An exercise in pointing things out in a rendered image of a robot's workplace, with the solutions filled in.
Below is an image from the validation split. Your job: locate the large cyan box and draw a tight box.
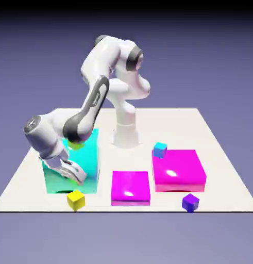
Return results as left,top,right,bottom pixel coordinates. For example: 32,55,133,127
41,128,100,194

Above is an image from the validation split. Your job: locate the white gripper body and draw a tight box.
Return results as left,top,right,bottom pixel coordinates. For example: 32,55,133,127
54,157,88,186

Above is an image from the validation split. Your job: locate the small green cube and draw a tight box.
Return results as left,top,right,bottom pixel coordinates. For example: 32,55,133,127
68,141,86,151

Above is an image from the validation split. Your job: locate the small purple cube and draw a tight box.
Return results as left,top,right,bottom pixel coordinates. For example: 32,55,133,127
181,193,200,213

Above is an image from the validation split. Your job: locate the small yellow cube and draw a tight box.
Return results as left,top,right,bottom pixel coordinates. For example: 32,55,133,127
66,189,86,212

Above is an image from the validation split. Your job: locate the large magenta box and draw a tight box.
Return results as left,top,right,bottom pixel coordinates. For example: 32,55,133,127
111,170,151,206
151,149,207,193

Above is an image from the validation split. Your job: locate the small blue cube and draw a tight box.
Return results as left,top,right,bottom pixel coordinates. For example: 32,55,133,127
153,142,168,159

